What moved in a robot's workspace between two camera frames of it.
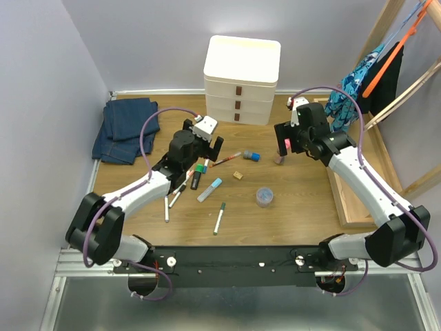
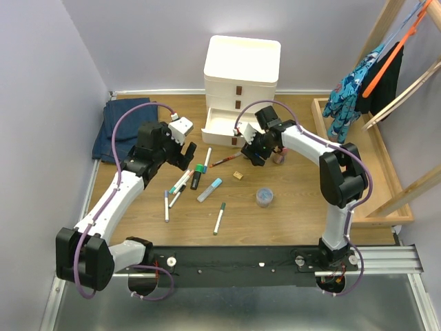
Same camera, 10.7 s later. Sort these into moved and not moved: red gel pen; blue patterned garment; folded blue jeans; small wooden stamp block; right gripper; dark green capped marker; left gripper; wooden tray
Moved: left gripper; right gripper
Not moved: dark green capped marker; blue patterned garment; wooden tray; small wooden stamp block; red gel pen; folded blue jeans
